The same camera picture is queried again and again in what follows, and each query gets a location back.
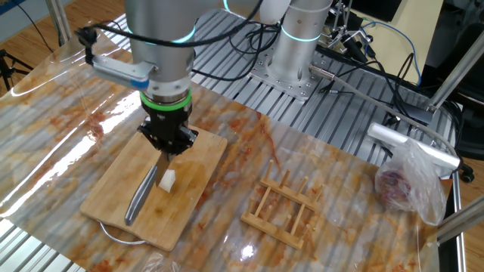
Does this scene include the blue cable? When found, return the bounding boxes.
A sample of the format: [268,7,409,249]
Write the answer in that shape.
[358,20,423,86]

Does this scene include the steel cleaver knife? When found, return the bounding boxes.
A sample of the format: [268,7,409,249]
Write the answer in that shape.
[124,150,175,227]

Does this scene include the metal clamp stand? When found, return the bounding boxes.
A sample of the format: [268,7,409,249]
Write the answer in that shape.
[319,0,375,54]

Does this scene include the plastic bag with meat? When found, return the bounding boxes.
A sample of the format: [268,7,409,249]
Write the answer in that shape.
[374,138,448,227]

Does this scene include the grey hose with metal connector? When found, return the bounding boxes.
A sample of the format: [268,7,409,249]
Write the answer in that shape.
[309,64,461,162]

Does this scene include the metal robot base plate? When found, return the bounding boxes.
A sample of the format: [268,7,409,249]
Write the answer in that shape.
[247,48,319,102]

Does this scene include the black tripod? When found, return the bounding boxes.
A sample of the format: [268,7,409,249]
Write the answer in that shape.
[0,48,34,92]

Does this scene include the bamboo cutting board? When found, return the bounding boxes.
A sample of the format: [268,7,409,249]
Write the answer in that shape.
[79,126,229,252]

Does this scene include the aluminium frame post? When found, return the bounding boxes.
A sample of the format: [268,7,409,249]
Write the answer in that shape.
[434,196,484,246]
[427,29,484,113]
[451,169,468,272]
[45,0,73,47]

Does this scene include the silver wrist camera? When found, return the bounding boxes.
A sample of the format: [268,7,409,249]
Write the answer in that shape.
[92,54,156,91]

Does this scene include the wooden peg rack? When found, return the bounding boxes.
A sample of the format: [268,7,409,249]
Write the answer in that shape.
[240,158,325,251]

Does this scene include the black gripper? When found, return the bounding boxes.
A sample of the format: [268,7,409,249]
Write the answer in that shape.
[136,107,200,162]

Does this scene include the white plastic film roll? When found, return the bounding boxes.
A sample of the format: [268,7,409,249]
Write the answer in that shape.
[367,122,462,172]

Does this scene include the marble pattern plastic mat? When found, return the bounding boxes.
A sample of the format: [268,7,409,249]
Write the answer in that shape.
[0,20,455,272]

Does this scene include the black office chair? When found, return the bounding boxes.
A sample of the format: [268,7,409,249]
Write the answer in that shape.
[419,0,484,184]

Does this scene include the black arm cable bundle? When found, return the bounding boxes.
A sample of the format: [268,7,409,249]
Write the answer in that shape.
[191,20,283,82]

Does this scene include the black camera cable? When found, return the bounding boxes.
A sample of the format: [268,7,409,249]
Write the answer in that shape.
[74,0,265,66]

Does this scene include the purple onion peels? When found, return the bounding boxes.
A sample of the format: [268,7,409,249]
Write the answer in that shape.
[377,169,413,211]

